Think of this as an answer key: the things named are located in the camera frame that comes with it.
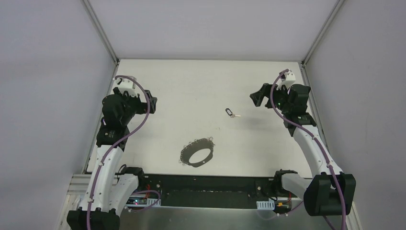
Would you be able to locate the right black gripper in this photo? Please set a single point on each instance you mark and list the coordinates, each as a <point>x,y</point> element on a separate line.
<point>266,95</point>

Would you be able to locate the aluminium frame rail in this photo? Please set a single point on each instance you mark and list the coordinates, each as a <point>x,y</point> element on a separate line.
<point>79,184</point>

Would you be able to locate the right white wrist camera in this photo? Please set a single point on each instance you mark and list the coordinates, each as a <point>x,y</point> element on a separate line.
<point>288,78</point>

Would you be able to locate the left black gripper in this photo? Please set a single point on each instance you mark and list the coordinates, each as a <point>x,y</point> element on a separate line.
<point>139,103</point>

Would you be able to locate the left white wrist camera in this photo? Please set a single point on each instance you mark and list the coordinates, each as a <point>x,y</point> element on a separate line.
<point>123,83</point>

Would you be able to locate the left white cable duct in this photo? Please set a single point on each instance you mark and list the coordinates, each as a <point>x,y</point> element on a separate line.
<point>138,202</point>

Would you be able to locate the white cable duct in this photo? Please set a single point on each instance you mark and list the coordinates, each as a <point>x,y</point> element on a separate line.
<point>265,205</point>
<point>138,202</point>

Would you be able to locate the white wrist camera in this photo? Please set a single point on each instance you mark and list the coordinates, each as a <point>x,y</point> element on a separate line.
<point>288,78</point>
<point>123,83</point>

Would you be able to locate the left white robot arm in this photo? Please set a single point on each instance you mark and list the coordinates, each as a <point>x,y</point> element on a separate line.
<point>103,202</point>

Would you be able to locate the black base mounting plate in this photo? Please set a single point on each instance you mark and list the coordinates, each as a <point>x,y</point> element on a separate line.
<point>210,191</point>

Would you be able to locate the key with black tag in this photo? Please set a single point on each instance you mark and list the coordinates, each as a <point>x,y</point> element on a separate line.
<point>231,114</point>

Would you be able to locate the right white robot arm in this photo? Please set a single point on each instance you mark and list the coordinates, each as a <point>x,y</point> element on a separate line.
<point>331,191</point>

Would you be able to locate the right white cable duct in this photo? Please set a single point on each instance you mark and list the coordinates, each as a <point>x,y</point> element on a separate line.
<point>265,205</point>

